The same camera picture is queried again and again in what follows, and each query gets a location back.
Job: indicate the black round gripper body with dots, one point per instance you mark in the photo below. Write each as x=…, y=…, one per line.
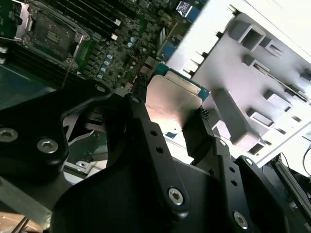
x=121, y=206

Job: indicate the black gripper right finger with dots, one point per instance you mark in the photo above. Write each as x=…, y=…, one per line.
x=255, y=194

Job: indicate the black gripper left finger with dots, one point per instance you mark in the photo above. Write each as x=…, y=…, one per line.
x=29, y=121

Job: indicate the CPU with silver heat spreader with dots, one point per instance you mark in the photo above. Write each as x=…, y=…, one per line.
x=172, y=102

